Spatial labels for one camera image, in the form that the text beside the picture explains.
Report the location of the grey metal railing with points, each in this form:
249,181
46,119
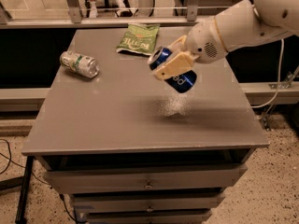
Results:
32,14

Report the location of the grey metal wall bracket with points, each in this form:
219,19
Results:
282,85

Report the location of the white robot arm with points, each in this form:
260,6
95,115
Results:
248,23

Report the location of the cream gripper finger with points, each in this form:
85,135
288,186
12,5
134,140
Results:
178,45
172,64

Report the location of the black metal stand leg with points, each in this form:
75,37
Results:
20,216

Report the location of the black office chair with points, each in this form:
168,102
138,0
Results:
120,12

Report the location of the person's right leg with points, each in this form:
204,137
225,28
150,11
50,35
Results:
93,9

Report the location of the grey top drawer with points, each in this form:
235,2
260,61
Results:
153,178

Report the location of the silver green soda can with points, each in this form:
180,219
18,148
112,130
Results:
80,64

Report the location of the grey drawer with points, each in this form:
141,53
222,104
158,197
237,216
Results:
153,178
148,202
195,216

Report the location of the blue pepsi can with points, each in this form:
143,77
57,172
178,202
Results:
181,83

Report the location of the green chip bag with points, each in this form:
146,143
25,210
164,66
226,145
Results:
139,39

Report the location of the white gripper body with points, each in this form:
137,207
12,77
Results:
203,43

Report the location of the grey middle drawer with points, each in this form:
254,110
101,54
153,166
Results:
148,202

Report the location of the grey bottom drawer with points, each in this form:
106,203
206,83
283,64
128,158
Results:
195,216

